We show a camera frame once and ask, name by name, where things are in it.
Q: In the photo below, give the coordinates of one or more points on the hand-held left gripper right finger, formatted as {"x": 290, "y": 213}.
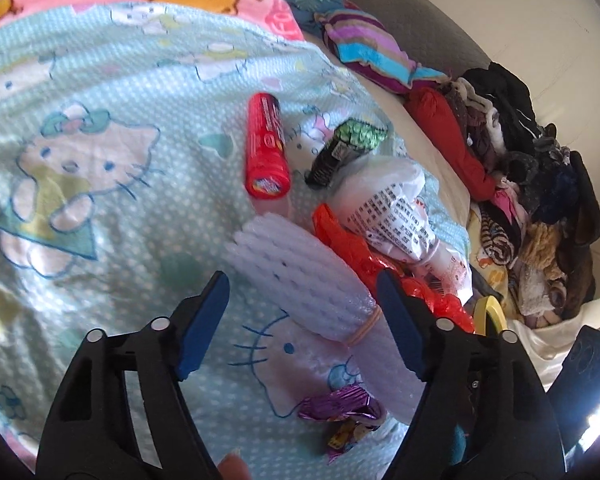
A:
{"x": 405, "y": 325}

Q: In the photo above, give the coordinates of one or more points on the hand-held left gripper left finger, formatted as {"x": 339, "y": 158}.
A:
{"x": 202, "y": 330}

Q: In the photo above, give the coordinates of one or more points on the white foam net sleeve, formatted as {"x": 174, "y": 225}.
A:
{"x": 290, "y": 270}

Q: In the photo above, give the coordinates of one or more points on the purple foil wrapper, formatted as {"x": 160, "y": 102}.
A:
{"x": 335, "y": 405}

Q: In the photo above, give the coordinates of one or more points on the yellow and purple snack packet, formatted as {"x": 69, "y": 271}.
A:
{"x": 347, "y": 437}

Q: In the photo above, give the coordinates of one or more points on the person's left hand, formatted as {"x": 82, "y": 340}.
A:
{"x": 235, "y": 467}

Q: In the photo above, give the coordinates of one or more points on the tan rubber band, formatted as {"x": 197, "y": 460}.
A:
{"x": 362, "y": 330}

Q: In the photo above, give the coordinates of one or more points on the white cloth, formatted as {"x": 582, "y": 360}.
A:
{"x": 545, "y": 340}

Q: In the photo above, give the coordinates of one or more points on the red plastic bag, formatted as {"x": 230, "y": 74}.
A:
{"x": 350, "y": 245}

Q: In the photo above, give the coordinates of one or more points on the yellow cartoon cloth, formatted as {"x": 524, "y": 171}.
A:
{"x": 485, "y": 260}

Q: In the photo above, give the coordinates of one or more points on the white printed plastic bag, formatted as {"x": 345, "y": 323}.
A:
{"x": 390, "y": 210}

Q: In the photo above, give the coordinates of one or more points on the light blue cat print blanket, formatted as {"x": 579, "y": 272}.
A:
{"x": 105, "y": 210}

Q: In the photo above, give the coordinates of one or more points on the pile of clothes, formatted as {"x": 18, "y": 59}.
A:
{"x": 530, "y": 185}

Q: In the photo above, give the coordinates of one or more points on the black and green wrapper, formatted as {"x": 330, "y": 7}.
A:
{"x": 340, "y": 150}

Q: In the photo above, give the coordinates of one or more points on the red pillow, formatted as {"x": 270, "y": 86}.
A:
{"x": 450, "y": 140}

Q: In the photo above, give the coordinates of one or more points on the red plastic tube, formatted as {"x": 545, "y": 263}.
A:
{"x": 266, "y": 145}

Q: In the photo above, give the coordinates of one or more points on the striped pillow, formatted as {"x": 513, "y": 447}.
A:
{"x": 375, "y": 50}

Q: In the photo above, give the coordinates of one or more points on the grey upholstered headboard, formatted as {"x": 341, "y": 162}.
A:
{"x": 405, "y": 0}

